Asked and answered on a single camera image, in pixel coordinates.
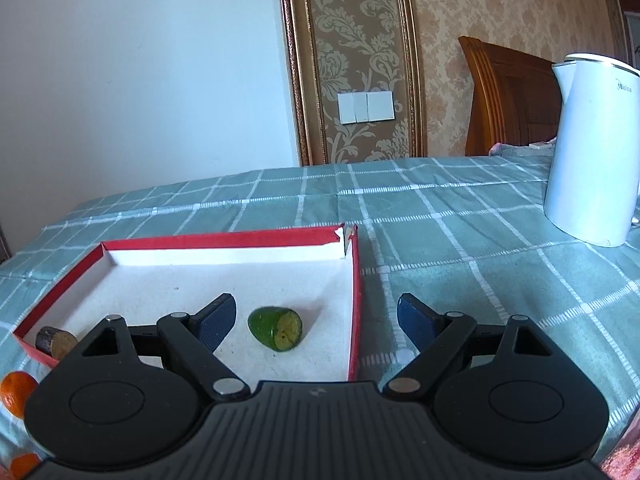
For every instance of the red cardboard box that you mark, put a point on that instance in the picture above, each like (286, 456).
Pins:
(225, 280)

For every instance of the gold wall moulding frame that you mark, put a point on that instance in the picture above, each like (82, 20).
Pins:
(295, 60)

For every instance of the round dark sugarcane piece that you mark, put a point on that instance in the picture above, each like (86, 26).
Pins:
(56, 342)

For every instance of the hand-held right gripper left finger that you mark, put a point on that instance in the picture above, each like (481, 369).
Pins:
(217, 322)

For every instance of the small white item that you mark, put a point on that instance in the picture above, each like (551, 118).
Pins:
(540, 145)

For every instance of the wooden headboard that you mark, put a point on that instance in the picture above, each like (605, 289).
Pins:
(515, 105)

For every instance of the pink blanket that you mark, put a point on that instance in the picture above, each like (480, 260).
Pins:
(515, 149)

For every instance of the white wall switch panel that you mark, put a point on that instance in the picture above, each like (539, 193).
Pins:
(366, 107)

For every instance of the cut green fruit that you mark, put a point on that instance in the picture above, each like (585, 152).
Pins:
(272, 329)

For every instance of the orange tangerine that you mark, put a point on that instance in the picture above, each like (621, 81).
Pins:
(22, 466)
(17, 394)

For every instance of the pink cloth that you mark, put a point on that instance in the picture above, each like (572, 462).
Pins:
(622, 455)

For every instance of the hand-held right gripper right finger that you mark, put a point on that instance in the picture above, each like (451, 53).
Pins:
(415, 322)

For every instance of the white electric kettle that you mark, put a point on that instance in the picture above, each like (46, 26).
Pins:
(590, 160)

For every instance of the green checked tablecloth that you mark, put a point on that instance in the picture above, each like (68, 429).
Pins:
(450, 260)

